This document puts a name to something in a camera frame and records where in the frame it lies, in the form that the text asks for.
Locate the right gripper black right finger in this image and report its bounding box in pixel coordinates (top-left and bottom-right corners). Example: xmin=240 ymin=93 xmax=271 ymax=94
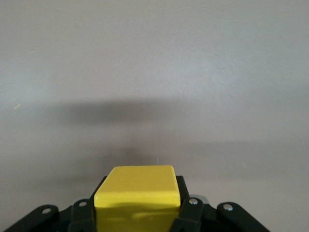
xmin=170 ymin=175 xmax=268 ymax=232

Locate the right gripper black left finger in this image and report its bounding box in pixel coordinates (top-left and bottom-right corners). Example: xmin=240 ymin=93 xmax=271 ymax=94
xmin=0 ymin=177 xmax=108 ymax=232

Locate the yellow block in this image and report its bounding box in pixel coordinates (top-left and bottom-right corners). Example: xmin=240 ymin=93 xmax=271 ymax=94
xmin=93 ymin=165 xmax=181 ymax=232

